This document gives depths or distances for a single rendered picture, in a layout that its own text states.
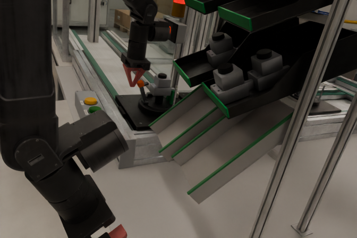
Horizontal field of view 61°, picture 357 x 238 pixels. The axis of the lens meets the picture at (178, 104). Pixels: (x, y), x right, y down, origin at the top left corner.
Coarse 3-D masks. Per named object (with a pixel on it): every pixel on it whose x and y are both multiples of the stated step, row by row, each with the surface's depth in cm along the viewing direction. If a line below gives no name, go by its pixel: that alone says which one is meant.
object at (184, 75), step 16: (224, 32) 77; (240, 32) 79; (256, 32) 66; (272, 32) 67; (208, 48) 78; (240, 48) 66; (176, 64) 74; (192, 64) 77; (208, 64) 74; (240, 64) 68; (192, 80) 67
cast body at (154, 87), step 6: (156, 78) 101; (162, 78) 100; (168, 78) 101; (150, 84) 103; (156, 84) 101; (162, 84) 100; (168, 84) 101; (150, 90) 103; (156, 90) 100; (162, 90) 101; (168, 90) 102
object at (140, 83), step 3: (138, 81) 98; (141, 81) 98; (138, 84) 98; (141, 84) 98; (144, 84) 99; (147, 84) 99; (141, 87) 99; (141, 90) 99; (141, 93) 100; (144, 93) 100; (144, 96) 101; (144, 99) 101
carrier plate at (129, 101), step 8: (120, 96) 110; (128, 96) 111; (136, 96) 112; (120, 104) 105; (128, 104) 105; (136, 104) 106; (128, 112) 99; (136, 112) 100; (128, 120) 98; (136, 120) 95; (144, 120) 96; (152, 120) 97; (136, 128) 91; (144, 128) 93
